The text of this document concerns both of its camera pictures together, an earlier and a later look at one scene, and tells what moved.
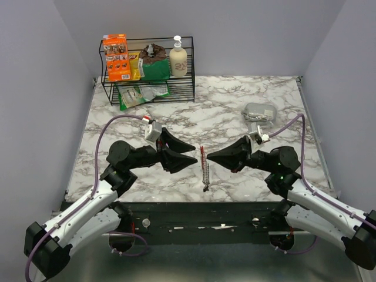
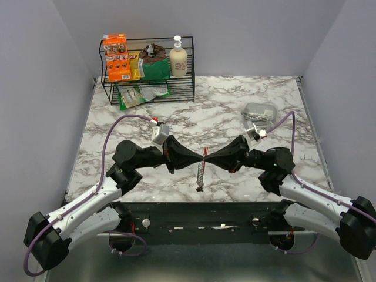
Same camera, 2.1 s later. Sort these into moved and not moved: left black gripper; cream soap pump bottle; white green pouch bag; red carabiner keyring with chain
Moved: red carabiner keyring with chain
Not moved: white green pouch bag; cream soap pump bottle; left black gripper
